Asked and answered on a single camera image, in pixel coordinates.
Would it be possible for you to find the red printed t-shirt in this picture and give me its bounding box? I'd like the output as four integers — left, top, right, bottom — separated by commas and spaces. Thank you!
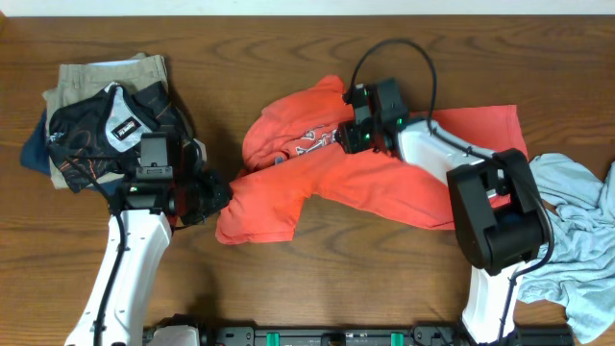
214, 74, 529, 246

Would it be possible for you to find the light blue grey garment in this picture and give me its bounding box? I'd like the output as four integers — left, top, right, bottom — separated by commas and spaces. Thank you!
518, 153, 614, 344

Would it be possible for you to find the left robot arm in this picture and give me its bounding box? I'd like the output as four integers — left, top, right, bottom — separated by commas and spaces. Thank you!
65, 168, 231, 345

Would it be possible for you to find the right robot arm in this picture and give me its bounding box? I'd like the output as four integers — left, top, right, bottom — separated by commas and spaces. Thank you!
336, 86, 554, 345

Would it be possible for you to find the navy blue folded garment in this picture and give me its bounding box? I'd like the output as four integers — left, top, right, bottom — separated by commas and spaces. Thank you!
20, 105, 135, 193

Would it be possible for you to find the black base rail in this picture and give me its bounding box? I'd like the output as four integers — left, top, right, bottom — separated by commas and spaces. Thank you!
143, 325, 576, 346

